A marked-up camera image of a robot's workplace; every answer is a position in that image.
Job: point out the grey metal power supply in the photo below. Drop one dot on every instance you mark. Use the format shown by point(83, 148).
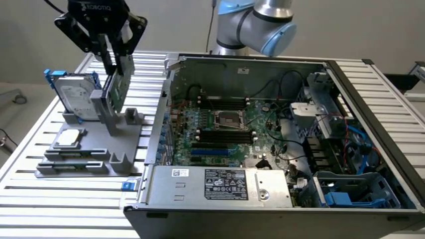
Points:
point(219, 186)

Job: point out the blue expansion slot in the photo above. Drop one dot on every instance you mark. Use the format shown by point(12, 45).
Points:
point(209, 152)

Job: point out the blue case latch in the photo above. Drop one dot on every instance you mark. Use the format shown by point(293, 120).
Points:
point(128, 186)

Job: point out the silver hard disk blue bracket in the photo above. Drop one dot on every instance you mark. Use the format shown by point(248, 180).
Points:
point(75, 97)

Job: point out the green motherboard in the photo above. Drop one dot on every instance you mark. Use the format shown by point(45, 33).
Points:
point(263, 139)

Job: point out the grey cart wheel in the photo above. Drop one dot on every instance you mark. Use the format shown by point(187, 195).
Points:
point(20, 99)

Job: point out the grey disk bay blue latch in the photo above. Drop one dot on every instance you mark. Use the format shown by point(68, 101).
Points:
point(358, 189)

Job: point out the black expansion slot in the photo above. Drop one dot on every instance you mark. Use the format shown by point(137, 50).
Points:
point(211, 146)

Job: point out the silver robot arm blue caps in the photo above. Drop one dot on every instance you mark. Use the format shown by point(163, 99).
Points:
point(256, 27)

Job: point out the black open PC case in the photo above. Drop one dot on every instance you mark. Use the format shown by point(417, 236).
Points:
point(232, 219)

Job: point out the metal CPU socket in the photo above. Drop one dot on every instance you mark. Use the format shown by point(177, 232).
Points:
point(229, 120)

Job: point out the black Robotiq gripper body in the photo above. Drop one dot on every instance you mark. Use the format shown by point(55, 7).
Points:
point(99, 17)

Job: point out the grey plastic parts rack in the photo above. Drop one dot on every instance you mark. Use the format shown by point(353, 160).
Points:
point(125, 144)

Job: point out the green graphics card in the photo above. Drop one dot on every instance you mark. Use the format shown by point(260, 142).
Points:
point(119, 87)

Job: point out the black RAM slot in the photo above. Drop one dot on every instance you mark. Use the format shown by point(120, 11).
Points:
point(225, 142)
point(224, 104)
point(225, 138)
point(225, 131)
point(224, 97)
point(224, 107)
point(224, 101)
point(225, 135)

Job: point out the silver CPU chip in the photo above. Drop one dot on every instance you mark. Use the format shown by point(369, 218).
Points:
point(69, 138)

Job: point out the grey metal drive cage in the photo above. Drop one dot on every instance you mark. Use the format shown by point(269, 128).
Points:
point(318, 109)

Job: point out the green RAM stick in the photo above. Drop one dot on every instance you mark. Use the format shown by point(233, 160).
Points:
point(77, 155)
point(72, 166)

